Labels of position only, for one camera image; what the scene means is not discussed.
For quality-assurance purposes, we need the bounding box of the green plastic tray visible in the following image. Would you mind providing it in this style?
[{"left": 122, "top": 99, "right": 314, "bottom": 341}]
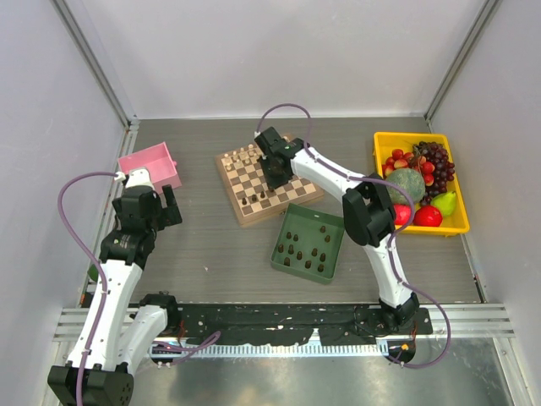
[{"left": 270, "top": 204, "right": 345, "bottom": 284}]

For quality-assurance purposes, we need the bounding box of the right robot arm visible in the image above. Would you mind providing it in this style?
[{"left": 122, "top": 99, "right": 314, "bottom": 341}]
[{"left": 254, "top": 127, "right": 419, "bottom": 333}]

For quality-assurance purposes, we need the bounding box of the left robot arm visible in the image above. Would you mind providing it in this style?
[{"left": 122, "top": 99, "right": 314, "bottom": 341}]
[{"left": 47, "top": 185, "right": 182, "bottom": 405}]

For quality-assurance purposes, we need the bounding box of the light chess pieces row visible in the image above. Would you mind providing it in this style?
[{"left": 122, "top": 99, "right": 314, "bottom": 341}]
[{"left": 218, "top": 144, "right": 261, "bottom": 171}]

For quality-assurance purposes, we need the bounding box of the pink plastic box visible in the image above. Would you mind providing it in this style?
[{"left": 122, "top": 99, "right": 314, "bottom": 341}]
[{"left": 117, "top": 142, "right": 182, "bottom": 193}]

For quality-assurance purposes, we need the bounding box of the wooden chessboard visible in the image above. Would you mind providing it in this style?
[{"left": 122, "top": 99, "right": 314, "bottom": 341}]
[{"left": 215, "top": 142, "right": 324, "bottom": 226}]

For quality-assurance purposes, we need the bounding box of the red cherries cluster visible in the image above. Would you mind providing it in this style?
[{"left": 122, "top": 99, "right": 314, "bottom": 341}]
[{"left": 382, "top": 149, "right": 435, "bottom": 186}]

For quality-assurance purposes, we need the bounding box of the green melon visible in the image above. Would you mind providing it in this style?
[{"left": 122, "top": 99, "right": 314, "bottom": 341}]
[{"left": 385, "top": 168, "right": 425, "bottom": 205}]

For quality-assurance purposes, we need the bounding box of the red pink apple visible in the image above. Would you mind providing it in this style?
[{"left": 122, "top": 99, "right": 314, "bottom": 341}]
[{"left": 394, "top": 204, "right": 413, "bottom": 226}]

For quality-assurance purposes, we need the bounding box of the purple grape bunch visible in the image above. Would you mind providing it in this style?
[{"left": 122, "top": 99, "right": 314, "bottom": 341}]
[{"left": 408, "top": 141, "right": 456, "bottom": 204}]

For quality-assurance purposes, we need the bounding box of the green pear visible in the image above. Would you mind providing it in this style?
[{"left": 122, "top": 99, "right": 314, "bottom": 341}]
[{"left": 431, "top": 191, "right": 457, "bottom": 217}]

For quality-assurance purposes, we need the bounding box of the yellow fruit bin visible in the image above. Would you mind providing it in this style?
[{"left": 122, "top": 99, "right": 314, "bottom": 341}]
[{"left": 374, "top": 132, "right": 470, "bottom": 236}]

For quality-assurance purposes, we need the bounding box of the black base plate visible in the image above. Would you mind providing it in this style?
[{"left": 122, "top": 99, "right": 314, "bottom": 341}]
[{"left": 167, "top": 304, "right": 434, "bottom": 347}]

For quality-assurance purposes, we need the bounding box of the aluminium frame rail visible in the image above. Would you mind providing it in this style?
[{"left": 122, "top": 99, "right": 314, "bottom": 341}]
[{"left": 52, "top": 302, "right": 516, "bottom": 360}]

